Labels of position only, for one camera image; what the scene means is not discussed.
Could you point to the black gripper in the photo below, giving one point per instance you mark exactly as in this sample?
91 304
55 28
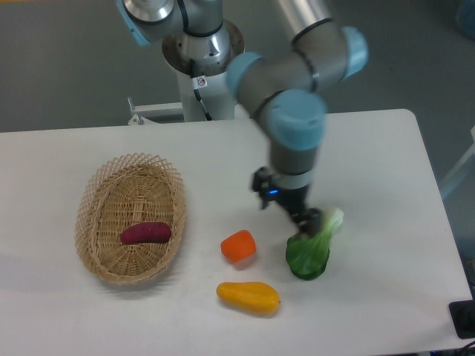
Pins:
266 185

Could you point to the purple sweet potato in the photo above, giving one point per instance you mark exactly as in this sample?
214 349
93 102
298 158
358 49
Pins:
146 232

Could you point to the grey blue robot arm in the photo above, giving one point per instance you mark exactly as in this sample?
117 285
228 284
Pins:
281 96

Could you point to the woven wicker basket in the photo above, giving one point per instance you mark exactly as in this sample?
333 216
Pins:
126 191

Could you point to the green bok choy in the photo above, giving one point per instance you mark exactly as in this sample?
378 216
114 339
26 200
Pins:
307 257

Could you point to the orange carrot piece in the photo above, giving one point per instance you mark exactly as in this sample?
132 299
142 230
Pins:
238 246

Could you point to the yellow papaya fruit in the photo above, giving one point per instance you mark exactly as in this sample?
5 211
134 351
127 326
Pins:
252 297

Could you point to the black device at edge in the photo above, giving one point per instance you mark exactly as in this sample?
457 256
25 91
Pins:
462 315

